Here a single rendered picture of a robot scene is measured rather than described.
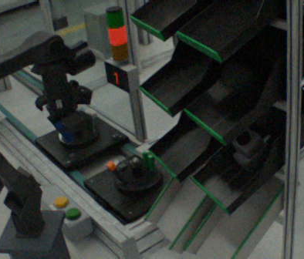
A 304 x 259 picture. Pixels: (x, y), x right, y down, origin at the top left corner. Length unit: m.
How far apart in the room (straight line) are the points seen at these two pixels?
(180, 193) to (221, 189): 0.24
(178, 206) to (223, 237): 0.16
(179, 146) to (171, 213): 0.19
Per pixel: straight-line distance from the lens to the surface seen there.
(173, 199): 1.30
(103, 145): 1.69
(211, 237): 1.21
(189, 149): 1.16
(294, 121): 0.95
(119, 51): 1.52
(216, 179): 1.08
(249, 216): 1.15
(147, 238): 1.38
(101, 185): 1.51
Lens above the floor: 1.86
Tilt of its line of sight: 33 degrees down
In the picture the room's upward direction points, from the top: 5 degrees counter-clockwise
